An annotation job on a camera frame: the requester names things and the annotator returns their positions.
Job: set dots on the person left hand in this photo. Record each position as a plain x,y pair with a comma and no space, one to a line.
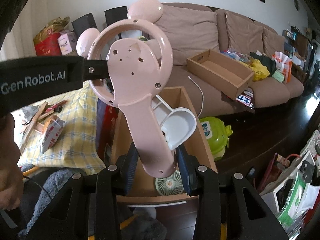
11,175

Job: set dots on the red gift bag upper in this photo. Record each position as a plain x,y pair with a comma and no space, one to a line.
49,46

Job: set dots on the pink mouse-ear handheld fan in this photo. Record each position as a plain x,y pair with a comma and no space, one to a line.
136,68

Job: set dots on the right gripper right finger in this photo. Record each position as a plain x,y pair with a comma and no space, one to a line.
199,180

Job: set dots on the black speaker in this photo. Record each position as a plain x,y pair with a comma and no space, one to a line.
83,23
116,14

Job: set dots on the shallow cardboard tray on sofa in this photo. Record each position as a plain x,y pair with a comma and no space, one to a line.
222,72

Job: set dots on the red snack packet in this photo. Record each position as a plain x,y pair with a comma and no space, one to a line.
56,107

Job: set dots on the pink small box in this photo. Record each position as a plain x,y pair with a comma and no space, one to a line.
67,43

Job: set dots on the orange snack bag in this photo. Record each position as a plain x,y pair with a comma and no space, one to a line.
52,130

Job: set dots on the brown sofa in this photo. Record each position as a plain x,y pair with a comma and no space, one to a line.
239,39

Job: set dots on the grey white snack bag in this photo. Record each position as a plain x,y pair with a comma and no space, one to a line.
28,112

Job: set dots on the yellow plastic bag on sofa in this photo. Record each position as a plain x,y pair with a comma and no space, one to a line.
260,71

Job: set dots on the brown sofa cushion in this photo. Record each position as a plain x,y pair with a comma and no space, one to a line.
189,32

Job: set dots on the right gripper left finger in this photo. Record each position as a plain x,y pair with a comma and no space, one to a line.
115,180

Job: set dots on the black speaker left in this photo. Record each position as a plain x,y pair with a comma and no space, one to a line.
83,23

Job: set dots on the black speaker right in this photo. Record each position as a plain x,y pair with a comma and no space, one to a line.
116,14

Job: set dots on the grey plush blanket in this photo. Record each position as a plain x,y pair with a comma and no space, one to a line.
42,186

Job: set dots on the yellow checkered tablecloth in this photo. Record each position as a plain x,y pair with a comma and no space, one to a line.
75,148

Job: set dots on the mint green handheld fan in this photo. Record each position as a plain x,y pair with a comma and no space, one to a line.
170,186

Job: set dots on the gold paper bag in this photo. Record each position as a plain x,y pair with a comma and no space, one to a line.
56,25

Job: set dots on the large open cardboard box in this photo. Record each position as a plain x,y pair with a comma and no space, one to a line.
155,125

